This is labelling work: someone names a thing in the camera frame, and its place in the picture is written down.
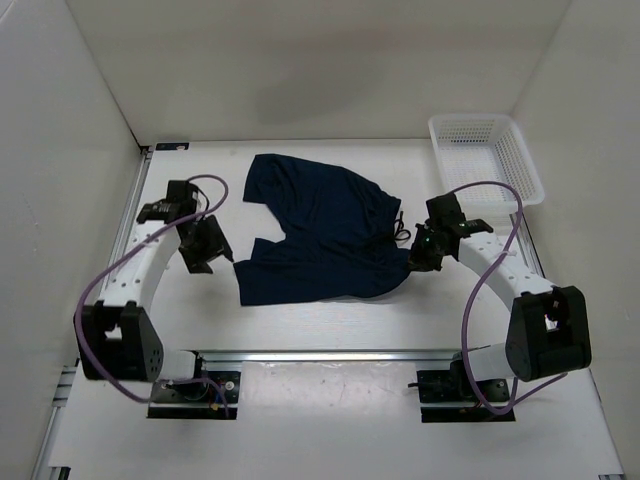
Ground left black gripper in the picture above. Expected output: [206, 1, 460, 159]
[178, 214, 234, 275]

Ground navy blue shorts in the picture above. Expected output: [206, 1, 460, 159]
[234, 154, 409, 306]

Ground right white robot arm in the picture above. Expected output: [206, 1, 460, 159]
[409, 193, 592, 400]

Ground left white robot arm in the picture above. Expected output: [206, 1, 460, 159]
[73, 176, 233, 403]

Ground white plastic basket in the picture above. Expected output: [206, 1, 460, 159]
[428, 113, 545, 216]

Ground aluminium right side rail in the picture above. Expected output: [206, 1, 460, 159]
[509, 209, 571, 362]

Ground aluminium rail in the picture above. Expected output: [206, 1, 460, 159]
[201, 349, 456, 363]
[102, 145, 154, 301]
[509, 209, 571, 362]

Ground aluminium front rail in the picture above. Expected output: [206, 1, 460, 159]
[201, 349, 456, 363]

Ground aluminium left side rail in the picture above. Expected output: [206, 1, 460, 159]
[102, 145, 154, 301]

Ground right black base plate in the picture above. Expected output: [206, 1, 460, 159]
[407, 370, 516, 424]

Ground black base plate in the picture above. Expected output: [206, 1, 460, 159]
[407, 370, 516, 424]
[147, 364, 242, 421]

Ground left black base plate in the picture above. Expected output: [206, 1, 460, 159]
[147, 364, 242, 421]

